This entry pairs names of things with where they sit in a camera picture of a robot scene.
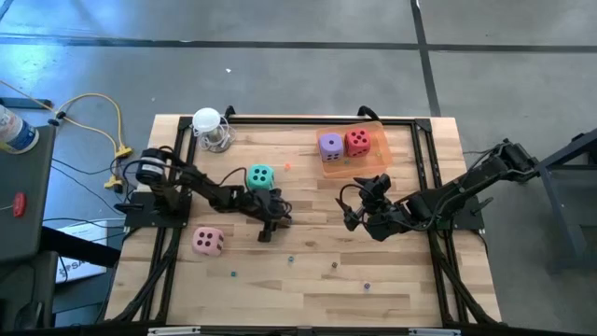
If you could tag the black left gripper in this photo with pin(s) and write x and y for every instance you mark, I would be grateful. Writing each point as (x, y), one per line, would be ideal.
(268, 207)

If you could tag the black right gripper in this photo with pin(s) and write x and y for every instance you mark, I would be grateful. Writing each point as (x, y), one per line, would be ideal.
(373, 207)

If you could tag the large teal foam die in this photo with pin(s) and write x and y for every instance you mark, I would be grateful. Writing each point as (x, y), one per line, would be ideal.
(261, 175)

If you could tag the orange translucent plastic bin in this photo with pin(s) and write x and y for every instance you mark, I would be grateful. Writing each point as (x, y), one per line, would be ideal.
(368, 165)

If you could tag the large red foam die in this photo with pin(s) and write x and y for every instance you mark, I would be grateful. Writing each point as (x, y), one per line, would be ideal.
(357, 151)

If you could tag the large purple foam die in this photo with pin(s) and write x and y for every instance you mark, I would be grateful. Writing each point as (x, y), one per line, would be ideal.
(326, 154)

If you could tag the large pink foam die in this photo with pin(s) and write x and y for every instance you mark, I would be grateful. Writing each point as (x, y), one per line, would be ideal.
(217, 247)

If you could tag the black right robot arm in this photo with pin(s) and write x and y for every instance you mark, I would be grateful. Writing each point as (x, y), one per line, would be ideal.
(448, 196)

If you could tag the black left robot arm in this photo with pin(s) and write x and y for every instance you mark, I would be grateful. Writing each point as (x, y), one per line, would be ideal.
(205, 186)

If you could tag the white mushroom table lamp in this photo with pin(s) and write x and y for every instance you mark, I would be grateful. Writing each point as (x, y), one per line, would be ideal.
(206, 120)

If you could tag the yellow power plug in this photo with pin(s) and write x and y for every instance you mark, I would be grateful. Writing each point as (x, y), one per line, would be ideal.
(113, 183)

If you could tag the white printed paper sheet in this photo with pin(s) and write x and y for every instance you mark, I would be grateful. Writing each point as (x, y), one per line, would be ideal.
(88, 233)

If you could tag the dark metal side table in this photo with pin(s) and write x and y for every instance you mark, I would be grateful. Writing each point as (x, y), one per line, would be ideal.
(578, 205)

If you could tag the grey side desk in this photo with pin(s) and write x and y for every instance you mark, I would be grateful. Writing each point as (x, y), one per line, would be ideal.
(28, 177)

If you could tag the red emergency button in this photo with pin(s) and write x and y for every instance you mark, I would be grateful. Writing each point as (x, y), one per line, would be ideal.
(19, 205)

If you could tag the clear plastic bottle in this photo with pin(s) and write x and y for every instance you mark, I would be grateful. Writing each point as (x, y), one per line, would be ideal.
(18, 135)

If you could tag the black floor plate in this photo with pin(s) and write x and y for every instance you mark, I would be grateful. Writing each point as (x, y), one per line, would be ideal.
(28, 102)

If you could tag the black aluminium table frame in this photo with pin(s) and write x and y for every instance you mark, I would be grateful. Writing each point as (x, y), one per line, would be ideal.
(298, 121)

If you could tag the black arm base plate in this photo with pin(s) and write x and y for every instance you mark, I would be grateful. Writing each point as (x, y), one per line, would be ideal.
(468, 217)
(140, 217)

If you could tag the white edge bracket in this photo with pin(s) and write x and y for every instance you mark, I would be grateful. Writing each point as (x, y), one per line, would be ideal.
(434, 332)
(173, 331)

